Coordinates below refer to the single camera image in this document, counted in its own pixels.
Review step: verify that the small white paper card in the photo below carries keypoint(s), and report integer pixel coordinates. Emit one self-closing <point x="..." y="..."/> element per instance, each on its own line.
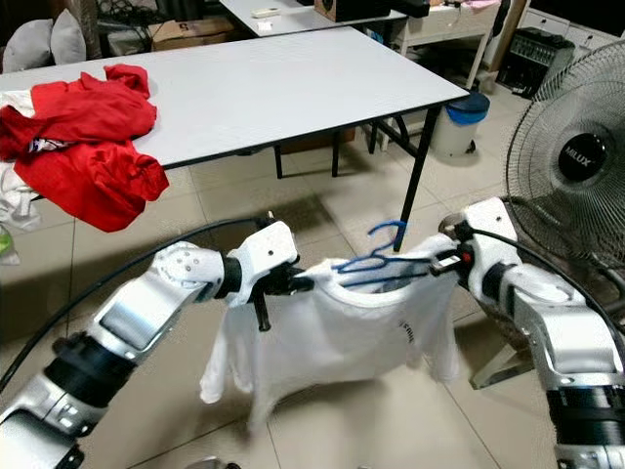
<point x="267" y="26"/>

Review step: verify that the white bin with blue lid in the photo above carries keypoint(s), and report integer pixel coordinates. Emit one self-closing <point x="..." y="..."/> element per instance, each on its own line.
<point x="454" y="137"/>

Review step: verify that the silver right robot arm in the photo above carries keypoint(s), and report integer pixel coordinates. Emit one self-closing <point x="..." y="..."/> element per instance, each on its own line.
<point x="566" y="342"/>

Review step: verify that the black oblong box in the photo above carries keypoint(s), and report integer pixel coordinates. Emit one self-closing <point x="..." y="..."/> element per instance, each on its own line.
<point x="412" y="7"/>

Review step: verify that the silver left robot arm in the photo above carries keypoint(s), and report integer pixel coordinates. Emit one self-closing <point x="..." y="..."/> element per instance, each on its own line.
<point x="137" y="313"/>

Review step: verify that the white remote control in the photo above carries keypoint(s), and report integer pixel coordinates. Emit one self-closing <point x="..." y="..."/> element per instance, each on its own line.
<point x="267" y="13"/>

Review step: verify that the white crumpled garment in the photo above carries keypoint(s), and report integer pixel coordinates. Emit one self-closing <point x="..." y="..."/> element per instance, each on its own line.
<point x="15" y="195"/>

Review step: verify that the white desk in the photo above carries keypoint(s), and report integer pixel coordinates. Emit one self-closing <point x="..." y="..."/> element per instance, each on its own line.
<point x="439" y="34"/>

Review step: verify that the large grey table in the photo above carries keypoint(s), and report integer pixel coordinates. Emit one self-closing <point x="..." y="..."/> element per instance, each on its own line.
<point x="303" y="83"/>

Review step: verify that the white low cabinet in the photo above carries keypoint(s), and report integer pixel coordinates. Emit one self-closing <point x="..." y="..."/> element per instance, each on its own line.
<point x="581" y="34"/>

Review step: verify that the blue clothes hanger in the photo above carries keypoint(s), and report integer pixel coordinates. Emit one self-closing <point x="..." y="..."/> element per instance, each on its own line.
<point x="371" y="262"/>

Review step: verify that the grey pillow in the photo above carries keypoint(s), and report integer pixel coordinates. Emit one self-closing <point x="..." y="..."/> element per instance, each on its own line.
<point x="29" y="46"/>
<point x="68" y="37"/>

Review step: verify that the brown cardboard box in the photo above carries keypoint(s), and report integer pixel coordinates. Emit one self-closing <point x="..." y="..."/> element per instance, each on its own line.
<point x="190" y="34"/>

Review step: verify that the black electronic device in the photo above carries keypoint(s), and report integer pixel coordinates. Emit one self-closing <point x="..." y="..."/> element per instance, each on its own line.
<point x="535" y="61"/>

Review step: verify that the red garment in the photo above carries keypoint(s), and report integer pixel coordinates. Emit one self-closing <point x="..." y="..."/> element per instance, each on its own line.
<point x="88" y="117"/>

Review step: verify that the small grey table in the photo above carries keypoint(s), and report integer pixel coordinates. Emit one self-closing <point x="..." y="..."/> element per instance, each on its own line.
<point x="303" y="24"/>

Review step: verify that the black wooden speaker box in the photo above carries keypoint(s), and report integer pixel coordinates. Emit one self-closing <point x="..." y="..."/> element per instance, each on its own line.
<point x="356" y="10"/>

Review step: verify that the white printed t-shirt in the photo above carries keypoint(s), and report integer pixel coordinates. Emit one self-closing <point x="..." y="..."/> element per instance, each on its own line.
<point x="332" y="332"/>

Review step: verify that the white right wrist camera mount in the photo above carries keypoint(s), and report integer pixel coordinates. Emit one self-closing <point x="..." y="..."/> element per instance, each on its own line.
<point x="488" y="230"/>

